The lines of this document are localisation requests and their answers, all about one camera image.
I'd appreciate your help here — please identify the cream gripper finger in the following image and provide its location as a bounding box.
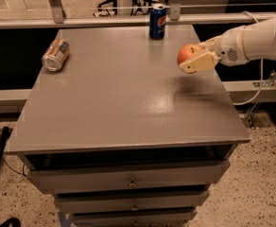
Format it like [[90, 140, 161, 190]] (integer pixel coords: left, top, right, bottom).
[[198, 36, 220, 50], [179, 50, 220, 74]]

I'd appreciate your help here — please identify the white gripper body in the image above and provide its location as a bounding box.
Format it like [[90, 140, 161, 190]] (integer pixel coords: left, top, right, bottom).
[[214, 26, 249, 66]]

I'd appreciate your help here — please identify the red apple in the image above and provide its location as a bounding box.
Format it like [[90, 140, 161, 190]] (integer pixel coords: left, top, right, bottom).
[[177, 44, 202, 64]]

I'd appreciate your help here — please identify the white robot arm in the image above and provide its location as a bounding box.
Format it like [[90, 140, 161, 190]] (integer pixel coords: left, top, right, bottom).
[[177, 18, 276, 74]]

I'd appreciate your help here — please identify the blue Pepsi can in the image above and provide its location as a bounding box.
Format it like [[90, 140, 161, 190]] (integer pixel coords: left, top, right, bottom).
[[149, 3, 166, 40]]

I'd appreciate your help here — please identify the orange soda can lying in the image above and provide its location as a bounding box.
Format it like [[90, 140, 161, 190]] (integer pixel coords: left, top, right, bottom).
[[42, 39, 70, 72]]

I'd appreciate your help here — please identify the grey drawer cabinet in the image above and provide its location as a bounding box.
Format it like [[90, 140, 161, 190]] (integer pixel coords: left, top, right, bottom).
[[7, 25, 249, 227]]

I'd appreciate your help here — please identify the white cable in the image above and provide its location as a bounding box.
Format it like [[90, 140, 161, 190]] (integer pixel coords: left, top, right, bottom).
[[232, 10, 266, 107]]

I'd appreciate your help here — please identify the metal railing frame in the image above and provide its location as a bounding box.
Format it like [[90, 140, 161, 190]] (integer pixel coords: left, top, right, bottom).
[[0, 0, 276, 28]]

